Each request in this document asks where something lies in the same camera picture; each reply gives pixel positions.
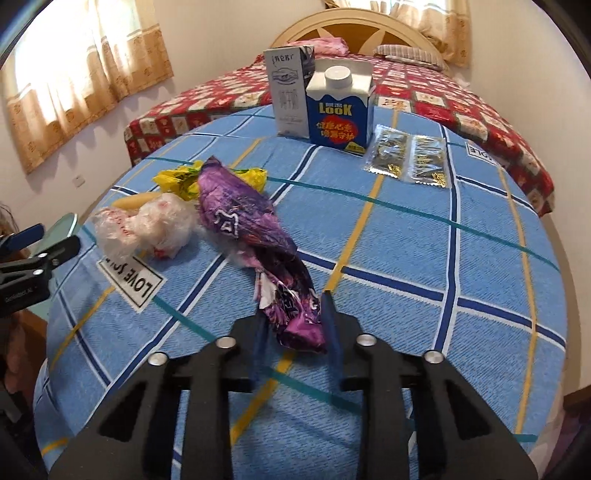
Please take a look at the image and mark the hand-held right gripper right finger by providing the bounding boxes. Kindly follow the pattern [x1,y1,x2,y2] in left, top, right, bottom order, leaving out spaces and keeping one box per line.
[323,293,539,480]

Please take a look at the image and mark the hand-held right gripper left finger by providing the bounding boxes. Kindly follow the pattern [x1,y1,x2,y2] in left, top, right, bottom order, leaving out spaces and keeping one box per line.
[48,318,269,480]

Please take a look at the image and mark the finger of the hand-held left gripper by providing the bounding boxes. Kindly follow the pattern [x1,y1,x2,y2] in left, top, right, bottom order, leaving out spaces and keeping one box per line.
[0,224,44,254]
[0,236,81,282]

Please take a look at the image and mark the purple foil wrapper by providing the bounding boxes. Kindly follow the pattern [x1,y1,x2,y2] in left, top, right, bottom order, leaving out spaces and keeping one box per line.
[196,156,328,354]

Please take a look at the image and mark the brown wooden furniture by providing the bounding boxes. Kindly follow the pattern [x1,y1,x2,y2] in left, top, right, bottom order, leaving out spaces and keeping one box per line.
[16,305,49,356]

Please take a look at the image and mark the blue checked blanket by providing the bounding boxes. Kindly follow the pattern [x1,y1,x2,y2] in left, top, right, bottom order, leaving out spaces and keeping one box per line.
[32,104,568,480]

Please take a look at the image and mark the white plastic bag red print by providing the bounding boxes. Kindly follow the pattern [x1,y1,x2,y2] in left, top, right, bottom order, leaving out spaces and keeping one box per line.
[92,193,197,261]

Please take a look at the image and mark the yellow plastic wrapper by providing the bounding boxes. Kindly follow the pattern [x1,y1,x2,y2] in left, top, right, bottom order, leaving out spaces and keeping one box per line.
[153,161,269,201]

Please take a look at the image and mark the beige side window curtain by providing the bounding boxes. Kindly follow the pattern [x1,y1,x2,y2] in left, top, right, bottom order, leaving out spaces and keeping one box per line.
[0,0,175,175]

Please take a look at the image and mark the clear sachet gold print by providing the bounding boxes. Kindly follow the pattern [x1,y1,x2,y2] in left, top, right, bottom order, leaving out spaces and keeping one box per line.
[362,124,414,178]
[406,135,451,189]

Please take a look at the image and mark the blue milk carton white cap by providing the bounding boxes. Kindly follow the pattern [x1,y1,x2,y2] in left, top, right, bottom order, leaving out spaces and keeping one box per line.
[305,66,376,153]

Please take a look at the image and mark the bed with red quilt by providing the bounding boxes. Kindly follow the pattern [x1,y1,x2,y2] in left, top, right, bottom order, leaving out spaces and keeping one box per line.
[124,53,555,217]

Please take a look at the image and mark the grey tall carton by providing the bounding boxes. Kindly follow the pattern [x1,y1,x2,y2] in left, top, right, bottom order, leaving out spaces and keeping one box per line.
[264,45,317,138]

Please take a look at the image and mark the pink pillow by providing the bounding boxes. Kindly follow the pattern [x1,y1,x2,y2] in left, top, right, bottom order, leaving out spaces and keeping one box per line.
[314,37,349,57]

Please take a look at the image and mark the striped pillow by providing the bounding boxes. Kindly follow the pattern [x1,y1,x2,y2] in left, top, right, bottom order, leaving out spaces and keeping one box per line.
[373,44,448,71]

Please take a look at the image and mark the cream wooden headboard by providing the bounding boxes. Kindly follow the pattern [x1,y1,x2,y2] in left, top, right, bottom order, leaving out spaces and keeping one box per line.
[270,8,451,70]

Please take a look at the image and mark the beige curtain behind headboard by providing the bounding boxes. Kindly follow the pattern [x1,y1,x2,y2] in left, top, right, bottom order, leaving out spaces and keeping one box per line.
[323,0,472,68]

